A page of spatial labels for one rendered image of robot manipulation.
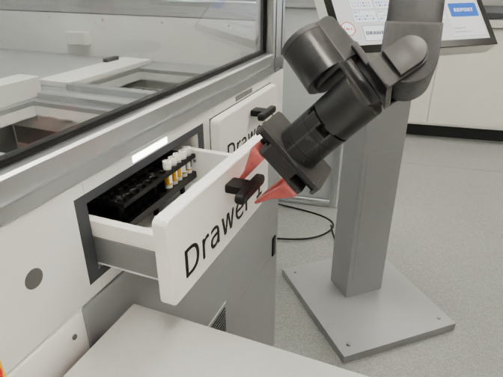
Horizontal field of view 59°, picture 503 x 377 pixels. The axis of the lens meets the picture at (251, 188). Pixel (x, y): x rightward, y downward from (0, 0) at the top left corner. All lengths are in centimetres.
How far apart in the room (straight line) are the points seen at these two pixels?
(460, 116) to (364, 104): 316
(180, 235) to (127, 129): 16
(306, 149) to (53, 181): 27
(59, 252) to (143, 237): 9
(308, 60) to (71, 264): 34
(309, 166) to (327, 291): 128
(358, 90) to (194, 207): 22
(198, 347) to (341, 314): 118
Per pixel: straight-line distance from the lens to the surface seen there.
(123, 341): 57
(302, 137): 51
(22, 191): 47
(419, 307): 180
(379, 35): 128
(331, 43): 52
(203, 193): 51
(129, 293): 64
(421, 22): 51
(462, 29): 146
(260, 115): 83
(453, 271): 210
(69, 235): 52
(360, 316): 170
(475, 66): 356
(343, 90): 49
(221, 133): 76
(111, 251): 54
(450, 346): 174
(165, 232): 45
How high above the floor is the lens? 115
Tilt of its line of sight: 26 degrees down
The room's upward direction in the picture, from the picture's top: straight up
